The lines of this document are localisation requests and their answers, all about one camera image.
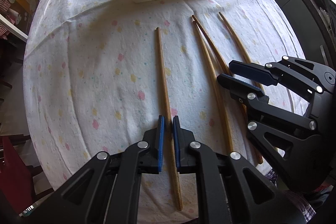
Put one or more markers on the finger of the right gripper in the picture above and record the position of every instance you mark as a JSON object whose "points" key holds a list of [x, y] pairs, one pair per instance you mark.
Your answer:
{"points": [[252, 71], [240, 90]]}

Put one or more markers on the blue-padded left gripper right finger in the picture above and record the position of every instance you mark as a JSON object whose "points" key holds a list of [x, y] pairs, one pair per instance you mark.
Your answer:
{"points": [[229, 188]]}

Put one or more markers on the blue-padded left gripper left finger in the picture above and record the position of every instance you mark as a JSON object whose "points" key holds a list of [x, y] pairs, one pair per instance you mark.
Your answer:
{"points": [[106, 189]]}

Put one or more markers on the dark wooden chopstick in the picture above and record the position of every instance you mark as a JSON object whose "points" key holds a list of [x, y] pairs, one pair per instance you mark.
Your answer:
{"points": [[213, 47]]}

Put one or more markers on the brown wooden chopstick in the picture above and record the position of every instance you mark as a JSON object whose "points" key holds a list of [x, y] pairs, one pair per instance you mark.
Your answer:
{"points": [[174, 176]]}

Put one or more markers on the light wooden chopstick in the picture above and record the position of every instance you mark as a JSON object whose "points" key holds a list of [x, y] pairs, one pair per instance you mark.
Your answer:
{"points": [[218, 96]]}

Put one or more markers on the red chair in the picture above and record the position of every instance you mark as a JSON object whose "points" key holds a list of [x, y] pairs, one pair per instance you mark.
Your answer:
{"points": [[16, 180]]}

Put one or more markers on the white floral tablecloth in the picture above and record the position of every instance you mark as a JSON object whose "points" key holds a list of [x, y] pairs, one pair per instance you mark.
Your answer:
{"points": [[91, 79]]}

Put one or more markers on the sliding glass door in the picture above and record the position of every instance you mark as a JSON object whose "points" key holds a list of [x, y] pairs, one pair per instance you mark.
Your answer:
{"points": [[16, 17]]}

